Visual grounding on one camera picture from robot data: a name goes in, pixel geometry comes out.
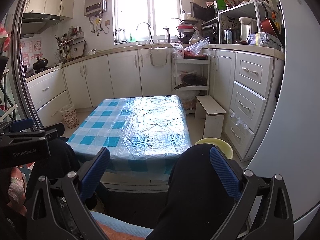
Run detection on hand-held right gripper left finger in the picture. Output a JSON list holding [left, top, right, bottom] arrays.
[[26, 147, 111, 240]]

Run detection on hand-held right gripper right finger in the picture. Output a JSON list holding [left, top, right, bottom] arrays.
[[209, 145, 295, 240]]

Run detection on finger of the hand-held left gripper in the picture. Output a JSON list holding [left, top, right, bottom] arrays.
[[0, 118, 35, 133], [0, 122, 65, 143]]

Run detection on person's left hand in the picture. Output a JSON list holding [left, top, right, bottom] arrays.
[[7, 166, 27, 217]]

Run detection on floral waste basket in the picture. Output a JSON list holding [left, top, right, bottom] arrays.
[[59, 104, 80, 130]]

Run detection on yellow plastic basin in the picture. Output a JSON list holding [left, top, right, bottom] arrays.
[[194, 137, 234, 159]]

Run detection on blue checkered covered table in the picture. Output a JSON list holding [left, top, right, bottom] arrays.
[[66, 95, 193, 178]]

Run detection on person's right leg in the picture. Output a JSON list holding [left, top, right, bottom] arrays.
[[145, 144, 250, 240]]

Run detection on torn clear plastic scrap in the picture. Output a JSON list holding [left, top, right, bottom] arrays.
[[230, 112, 249, 130]]

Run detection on blue chair cushion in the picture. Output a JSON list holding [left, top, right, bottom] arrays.
[[89, 210, 160, 240]]

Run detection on black wok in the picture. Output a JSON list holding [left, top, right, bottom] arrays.
[[32, 56, 49, 72]]

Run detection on small white stool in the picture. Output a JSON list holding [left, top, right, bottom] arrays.
[[194, 95, 227, 139]]

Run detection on clear plastic table sheet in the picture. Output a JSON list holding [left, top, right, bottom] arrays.
[[105, 95, 192, 160]]

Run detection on cream drawer cabinets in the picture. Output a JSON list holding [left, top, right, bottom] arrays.
[[202, 47, 285, 162]]

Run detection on metal utensil rack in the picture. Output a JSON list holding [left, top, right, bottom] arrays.
[[54, 26, 87, 64]]

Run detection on cream base cabinets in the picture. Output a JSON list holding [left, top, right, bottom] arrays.
[[26, 49, 175, 125]]

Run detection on black pan with glass lid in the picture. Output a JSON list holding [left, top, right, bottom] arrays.
[[174, 74, 208, 90]]

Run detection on white refrigerator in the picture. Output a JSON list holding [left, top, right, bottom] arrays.
[[247, 0, 320, 230]]

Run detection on range hood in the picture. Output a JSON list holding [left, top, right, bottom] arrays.
[[20, 12, 62, 38]]

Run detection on white storage rack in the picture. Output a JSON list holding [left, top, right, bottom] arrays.
[[172, 55, 210, 114]]

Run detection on white hanging door bin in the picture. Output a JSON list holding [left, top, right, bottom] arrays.
[[149, 47, 168, 67]]

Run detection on clear crumpled plastic bag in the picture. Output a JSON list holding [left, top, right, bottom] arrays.
[[184, 36, 210, 57]]

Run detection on white red plastic bag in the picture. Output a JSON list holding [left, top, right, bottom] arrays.
[[171, 42, 185, 59]]

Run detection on chrome curved faucet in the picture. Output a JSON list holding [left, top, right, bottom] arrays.
[[136, 22, 154, 45]]

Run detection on black toaster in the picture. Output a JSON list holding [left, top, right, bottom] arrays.
[[223, 29, 240, 44]]

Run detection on clear bag of food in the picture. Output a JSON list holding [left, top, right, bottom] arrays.
[[189, 29, 203, 44]]

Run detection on blue foil package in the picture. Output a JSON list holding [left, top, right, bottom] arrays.
[[246, 32, 284, 52]]

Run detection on black toaster oven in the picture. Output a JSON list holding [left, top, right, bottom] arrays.
[[201, 22, 220, 44]]

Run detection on kitchen window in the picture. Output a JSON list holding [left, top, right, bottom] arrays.
[[112, 0, 195, 44]]

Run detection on white electric kettle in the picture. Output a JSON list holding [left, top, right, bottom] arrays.
[[239, 17, 258, 42]]

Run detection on stack of pots and dishes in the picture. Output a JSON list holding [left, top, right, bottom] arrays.
[[176, 12, 197, 43]]

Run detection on red frying pan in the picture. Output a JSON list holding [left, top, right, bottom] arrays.
[[260, 2, 282, 39]]

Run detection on black microwave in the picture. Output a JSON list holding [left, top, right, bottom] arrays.
[[190, 1, 218, 22]]

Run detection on white counter shelf rack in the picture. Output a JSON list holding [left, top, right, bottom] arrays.
[[217, 0, 280, 44]]

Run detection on metal sliding door frame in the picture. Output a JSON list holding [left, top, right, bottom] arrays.
[[11, 0, 44, 130]]

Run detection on pink wall decals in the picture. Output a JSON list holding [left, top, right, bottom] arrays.
[[20, 39, 42, 63]]

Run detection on grey wall water heater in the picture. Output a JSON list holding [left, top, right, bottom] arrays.
[[84, 0, 108, 18]]

